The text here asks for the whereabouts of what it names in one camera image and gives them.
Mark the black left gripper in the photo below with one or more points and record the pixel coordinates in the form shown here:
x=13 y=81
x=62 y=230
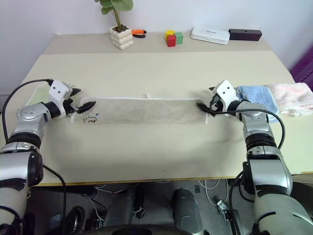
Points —
x=71 y=105

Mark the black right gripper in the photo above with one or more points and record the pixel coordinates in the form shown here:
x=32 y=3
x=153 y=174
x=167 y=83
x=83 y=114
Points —
x=216 y=104

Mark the grey towel with white trim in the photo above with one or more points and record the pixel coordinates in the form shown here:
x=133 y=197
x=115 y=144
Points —
x=146 y=110

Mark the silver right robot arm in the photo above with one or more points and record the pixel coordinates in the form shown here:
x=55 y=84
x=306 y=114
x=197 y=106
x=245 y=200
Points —
x=256 y=122

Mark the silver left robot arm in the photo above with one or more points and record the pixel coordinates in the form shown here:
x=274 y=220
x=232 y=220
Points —
x=29 y=113

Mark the light green towel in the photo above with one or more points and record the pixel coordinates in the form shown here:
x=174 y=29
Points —
x=40 y=94

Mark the light blue towel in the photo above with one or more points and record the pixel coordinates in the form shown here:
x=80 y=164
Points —
x=259 y=95

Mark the light pink towel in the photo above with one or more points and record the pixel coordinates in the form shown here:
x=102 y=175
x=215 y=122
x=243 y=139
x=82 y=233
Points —
x=292 y=96

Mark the flat white box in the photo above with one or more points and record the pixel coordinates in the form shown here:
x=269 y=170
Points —
x=209 y=35

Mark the green cube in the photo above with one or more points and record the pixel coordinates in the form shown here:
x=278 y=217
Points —
x=179 y=38

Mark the red cube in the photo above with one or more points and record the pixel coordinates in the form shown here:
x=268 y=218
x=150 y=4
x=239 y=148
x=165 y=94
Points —
x=171 y=40

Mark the white bubble plant pot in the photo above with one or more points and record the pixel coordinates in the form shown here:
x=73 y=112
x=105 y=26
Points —
x=121 y=39

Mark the long black box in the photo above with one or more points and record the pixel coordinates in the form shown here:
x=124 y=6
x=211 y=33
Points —
x=245 y=34

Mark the yellow cube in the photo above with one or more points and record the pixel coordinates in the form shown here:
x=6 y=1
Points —
x=169 y=32

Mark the green leafy plant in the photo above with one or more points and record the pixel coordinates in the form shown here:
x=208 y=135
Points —
x=117 y=6

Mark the purple object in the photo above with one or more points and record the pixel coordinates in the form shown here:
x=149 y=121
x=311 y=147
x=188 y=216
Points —
x=304 y=66

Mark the dark rounded leg shape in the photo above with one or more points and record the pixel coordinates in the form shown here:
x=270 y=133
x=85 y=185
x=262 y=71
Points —
x=121 y=205
x=187 y=210

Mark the black wheel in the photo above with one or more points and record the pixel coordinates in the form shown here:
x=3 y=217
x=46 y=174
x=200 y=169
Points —
x=75 y=219

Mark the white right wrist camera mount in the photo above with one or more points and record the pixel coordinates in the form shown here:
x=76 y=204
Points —
x=226 y=91

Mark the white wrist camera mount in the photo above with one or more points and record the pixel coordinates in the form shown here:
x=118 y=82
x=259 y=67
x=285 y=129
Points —
x=58 y=90
x=226 y=91

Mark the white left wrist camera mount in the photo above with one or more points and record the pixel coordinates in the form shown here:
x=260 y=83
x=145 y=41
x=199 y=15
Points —
x=58 y=90

